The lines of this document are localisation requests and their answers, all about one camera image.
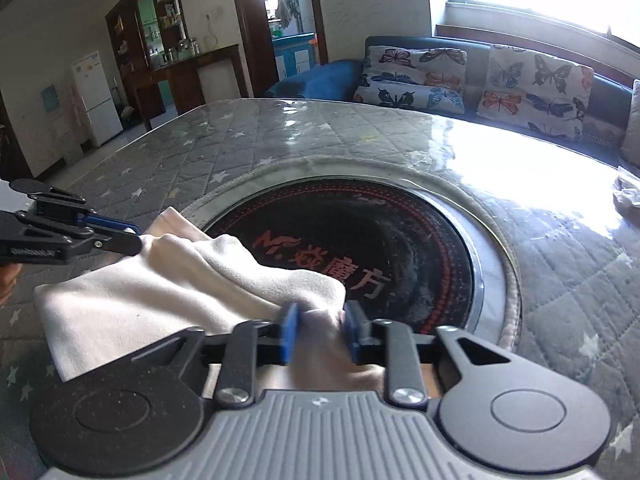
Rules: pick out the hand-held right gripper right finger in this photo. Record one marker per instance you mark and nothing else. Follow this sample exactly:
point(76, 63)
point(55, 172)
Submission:
point(352, 332)

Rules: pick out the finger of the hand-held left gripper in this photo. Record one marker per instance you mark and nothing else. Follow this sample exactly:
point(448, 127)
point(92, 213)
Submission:
point(107, 222)
point(115, 244)

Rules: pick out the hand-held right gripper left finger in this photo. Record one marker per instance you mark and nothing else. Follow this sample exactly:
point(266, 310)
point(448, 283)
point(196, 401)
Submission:
point(290, 332)

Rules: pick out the cream shirt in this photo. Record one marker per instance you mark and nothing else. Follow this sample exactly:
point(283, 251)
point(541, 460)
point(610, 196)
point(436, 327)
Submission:
point(150, 290)

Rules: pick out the hanging clothes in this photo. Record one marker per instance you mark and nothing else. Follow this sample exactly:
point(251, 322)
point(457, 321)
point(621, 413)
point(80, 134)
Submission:
point(289, 5)

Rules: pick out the person's left hand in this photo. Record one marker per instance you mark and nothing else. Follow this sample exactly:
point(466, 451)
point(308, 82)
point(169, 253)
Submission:
point(7, 282)

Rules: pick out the round black induction cooktop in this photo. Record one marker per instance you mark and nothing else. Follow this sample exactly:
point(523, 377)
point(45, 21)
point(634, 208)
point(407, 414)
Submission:
point(375, 230)

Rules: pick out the white refrigerator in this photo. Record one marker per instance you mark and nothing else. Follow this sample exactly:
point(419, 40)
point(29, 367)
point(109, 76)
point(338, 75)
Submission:
point(95, 100)

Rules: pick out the dark wooden cabinet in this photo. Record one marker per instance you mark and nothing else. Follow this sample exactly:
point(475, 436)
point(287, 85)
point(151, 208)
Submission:
point(220, 60)

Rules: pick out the grey quilted star table cover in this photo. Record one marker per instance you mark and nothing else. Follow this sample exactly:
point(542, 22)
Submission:
point(550, 270)

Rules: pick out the blue cabinet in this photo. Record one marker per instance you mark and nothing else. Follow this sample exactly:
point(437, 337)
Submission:
point(292, 60)

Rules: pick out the blue sofa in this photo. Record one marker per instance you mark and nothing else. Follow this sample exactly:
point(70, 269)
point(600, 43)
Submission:
point(320, 77)

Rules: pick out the butterfly print cushion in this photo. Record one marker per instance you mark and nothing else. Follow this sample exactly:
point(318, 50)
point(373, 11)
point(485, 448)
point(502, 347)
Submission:
point(400, 67)
point(530, 90)

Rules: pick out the clear plastic bag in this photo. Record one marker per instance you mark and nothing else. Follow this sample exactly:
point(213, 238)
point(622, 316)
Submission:
point(627, 195)

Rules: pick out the grey cushion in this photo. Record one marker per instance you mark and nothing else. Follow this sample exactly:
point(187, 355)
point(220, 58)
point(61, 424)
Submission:
point(632, 130)

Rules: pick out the dark wooden door frame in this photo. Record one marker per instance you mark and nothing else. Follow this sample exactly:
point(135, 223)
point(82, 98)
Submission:
point(250, 25)

